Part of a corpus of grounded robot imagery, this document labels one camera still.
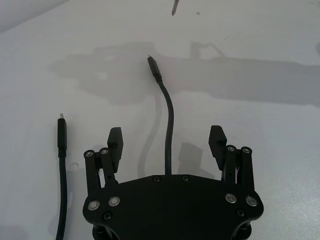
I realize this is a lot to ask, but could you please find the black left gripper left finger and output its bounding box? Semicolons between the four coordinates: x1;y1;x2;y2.
83;127;124;194

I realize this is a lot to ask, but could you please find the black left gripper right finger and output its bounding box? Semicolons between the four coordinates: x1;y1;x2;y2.
207;125;256;192

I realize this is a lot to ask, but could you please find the thin grey metal piece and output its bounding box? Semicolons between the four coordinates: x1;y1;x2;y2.
170;0;181;17

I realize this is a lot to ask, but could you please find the black cable with plug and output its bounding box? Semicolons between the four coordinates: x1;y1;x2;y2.
146;55;175;176
55;113;69;240

